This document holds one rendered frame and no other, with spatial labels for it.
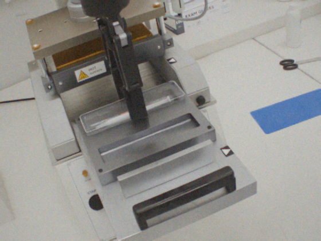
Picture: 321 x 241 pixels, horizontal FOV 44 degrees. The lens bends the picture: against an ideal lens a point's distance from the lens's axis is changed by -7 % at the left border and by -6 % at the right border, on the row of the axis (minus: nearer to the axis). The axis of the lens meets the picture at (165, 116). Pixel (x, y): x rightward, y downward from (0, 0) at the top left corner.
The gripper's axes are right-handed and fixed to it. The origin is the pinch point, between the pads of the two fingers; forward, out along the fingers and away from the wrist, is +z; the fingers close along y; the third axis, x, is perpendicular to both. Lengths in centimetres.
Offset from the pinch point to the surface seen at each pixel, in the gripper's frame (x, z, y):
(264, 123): 32.6, 27.9, -9.0
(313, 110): 46, 28, -6
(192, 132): 6.2, 3.7, 11.2
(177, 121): 5.6, 4.4, 6.3
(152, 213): -5.6, 3.4, 23.6
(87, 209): -14.6, 20.1, 2.2
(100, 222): -13.5, 23.4, 3.7
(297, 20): 63, 18, -34
